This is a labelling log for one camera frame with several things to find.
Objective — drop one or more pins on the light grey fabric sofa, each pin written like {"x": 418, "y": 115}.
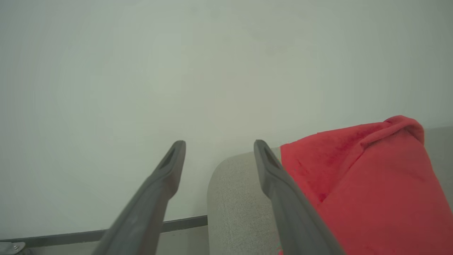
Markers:
{"x": 237, "y": 209}

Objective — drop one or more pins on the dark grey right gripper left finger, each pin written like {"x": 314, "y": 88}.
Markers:
{"x": 148, "y": 209}

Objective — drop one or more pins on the dark grey baseboard strip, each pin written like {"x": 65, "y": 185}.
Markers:
{"x": 70, "y": 236}

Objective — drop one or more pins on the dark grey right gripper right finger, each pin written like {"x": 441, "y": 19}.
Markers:
{"x": 293, "y": 212}

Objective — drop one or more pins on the red fleece garment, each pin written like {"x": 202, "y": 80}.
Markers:
{"x": 375, "y": 191}

